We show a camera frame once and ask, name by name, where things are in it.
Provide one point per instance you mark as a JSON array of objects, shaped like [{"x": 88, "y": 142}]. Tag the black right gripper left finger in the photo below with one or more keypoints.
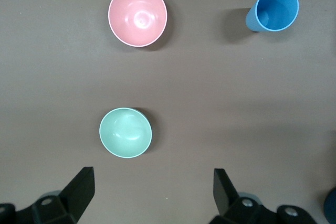
[{"x": 76, "y": 195}]

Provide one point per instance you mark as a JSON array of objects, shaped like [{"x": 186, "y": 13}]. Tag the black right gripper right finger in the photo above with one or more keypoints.
[{"x": 225, "y": 197}]

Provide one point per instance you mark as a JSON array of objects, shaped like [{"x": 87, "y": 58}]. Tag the green bowl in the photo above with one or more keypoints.
[{"x": 125, "y": 132}]

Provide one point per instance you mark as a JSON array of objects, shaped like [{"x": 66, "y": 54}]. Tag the pink bowl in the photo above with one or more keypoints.
[{"x": 137, "y": 15}]

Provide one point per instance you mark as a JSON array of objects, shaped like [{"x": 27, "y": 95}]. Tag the brown table cloth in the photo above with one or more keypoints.
[{"x": 199, "y": 98}]

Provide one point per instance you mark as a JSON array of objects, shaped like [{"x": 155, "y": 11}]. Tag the blue ribbed cup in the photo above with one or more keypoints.
[{"x": 278, "y": 9}]

